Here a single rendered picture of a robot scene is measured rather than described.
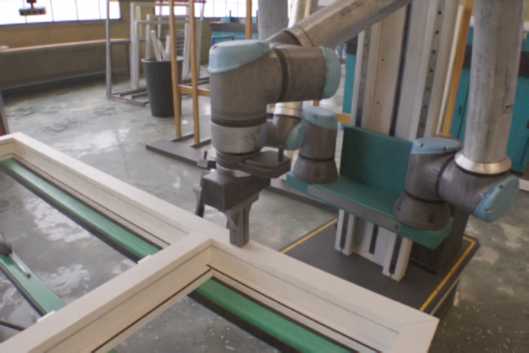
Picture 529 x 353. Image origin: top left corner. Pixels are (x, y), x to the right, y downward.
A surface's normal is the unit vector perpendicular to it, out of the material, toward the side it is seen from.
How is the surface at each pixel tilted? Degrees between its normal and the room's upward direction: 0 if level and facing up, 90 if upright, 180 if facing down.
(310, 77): 86
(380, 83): 90
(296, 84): 101
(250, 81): 90
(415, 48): 90
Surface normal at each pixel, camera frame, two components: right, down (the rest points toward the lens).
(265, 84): 0.43, 0.51
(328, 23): 0.16, -0.07
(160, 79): 0.09, 0.47
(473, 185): -0.65, 0.45
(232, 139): -0.11, 0.40
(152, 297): 0.81, 0.25
